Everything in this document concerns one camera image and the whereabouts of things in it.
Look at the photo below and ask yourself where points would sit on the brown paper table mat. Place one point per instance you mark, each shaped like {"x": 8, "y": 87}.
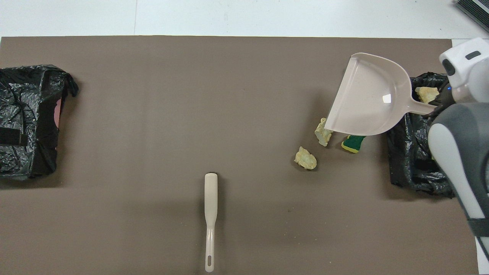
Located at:
{"x": 114, "y": 210}

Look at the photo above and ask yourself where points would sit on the beige plastic dustpan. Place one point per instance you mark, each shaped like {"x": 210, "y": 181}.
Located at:
{"x": 366, "y": 95}

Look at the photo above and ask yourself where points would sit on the beige hand brush black bristles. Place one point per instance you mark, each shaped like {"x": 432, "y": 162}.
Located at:
{"x": 211, "y": 198}

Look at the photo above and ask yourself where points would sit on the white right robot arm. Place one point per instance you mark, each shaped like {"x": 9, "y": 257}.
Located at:
{"x": 458, "y": 152}

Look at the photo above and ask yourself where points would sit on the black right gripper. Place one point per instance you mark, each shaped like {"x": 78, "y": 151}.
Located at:
{"x": 446, "y": 98}

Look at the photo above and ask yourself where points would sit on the black trash bag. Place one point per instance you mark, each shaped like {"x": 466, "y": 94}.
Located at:
{"x": 412, "y": 160}
{"x": 38, "y": 88}

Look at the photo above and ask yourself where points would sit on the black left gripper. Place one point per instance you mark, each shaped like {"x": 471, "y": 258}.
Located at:
{"x": 13, "y": 136}

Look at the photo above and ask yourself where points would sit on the pink plastic bin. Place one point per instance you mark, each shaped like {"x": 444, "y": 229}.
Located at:
{"x": 57, "y": 112}

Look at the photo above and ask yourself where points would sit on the yellow green sponge piece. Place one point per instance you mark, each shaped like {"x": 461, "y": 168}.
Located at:
{"x": 353, "y": 144}

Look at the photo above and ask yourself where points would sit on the black ribbed panel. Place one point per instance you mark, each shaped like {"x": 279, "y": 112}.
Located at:
{"x": 475, "y": 9}

